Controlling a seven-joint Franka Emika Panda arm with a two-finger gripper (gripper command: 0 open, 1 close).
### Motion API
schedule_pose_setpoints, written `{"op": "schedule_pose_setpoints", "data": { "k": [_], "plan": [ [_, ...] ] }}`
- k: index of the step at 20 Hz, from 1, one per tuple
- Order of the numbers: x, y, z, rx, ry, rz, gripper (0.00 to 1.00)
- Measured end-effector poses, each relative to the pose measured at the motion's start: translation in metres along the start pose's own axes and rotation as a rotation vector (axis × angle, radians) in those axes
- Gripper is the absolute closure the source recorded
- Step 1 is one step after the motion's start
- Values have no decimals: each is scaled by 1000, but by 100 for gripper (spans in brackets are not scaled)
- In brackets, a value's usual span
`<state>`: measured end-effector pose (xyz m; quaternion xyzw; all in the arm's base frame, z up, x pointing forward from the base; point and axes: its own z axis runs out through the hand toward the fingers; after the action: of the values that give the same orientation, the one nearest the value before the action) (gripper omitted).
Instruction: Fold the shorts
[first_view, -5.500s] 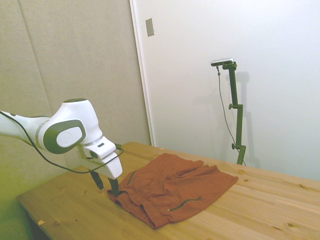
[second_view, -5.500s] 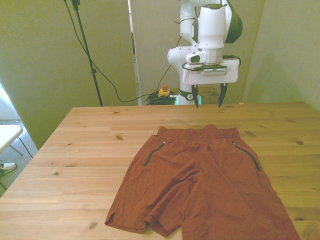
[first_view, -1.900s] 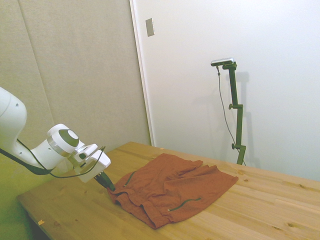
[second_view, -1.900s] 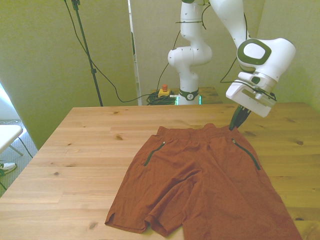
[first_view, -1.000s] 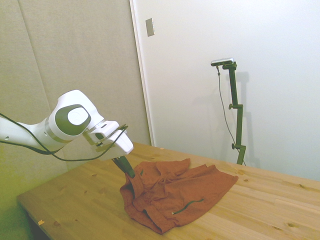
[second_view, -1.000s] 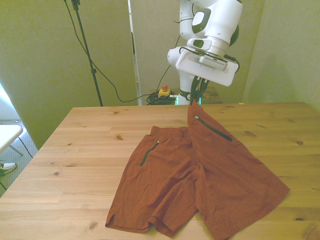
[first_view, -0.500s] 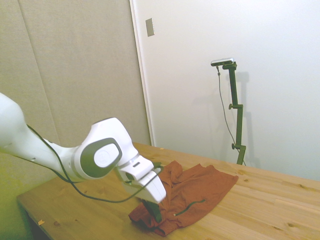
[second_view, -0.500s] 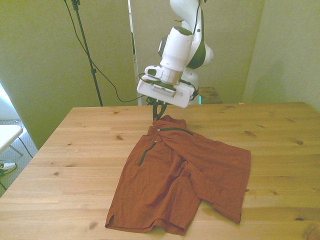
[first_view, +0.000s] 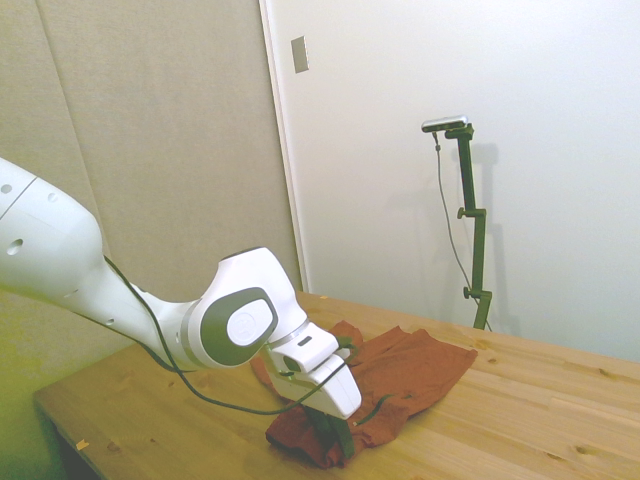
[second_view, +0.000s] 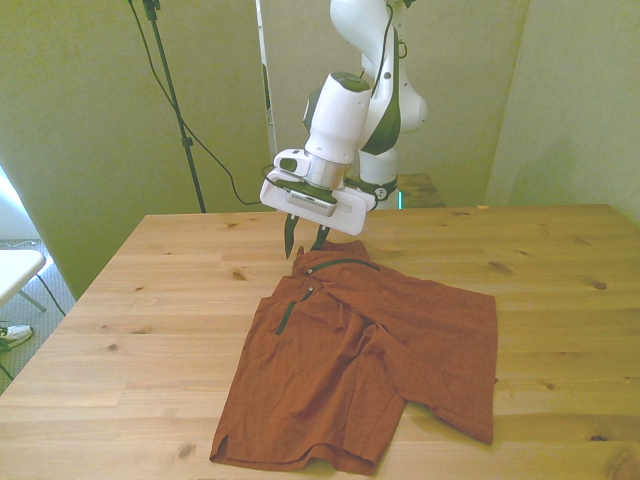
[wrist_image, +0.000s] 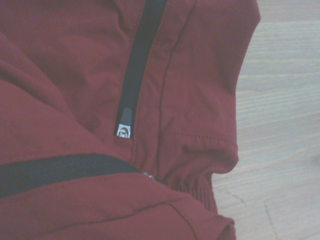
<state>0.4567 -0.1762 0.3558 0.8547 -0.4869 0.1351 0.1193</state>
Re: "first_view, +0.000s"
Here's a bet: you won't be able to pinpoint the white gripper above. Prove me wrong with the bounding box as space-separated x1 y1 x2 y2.
285 359 363 459

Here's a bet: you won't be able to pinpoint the red shorts with elastic waistband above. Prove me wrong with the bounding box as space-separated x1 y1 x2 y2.
249 319 479 470

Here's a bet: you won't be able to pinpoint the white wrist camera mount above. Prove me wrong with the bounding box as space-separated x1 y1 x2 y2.
269 348 321 397

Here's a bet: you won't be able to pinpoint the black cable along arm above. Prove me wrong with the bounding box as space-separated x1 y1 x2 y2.
101 254 352 417

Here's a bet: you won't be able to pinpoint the dark camera stand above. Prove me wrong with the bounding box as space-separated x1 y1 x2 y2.
443 123 494 331

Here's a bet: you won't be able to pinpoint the white door frame trim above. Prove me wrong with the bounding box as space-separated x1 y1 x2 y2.
258 0 312 294

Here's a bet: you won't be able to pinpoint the silver exterior camera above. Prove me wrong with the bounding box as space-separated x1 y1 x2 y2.
420 114 472 134

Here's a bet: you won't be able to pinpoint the grey wall plate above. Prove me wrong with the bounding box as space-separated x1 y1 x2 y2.
290 35 311 75

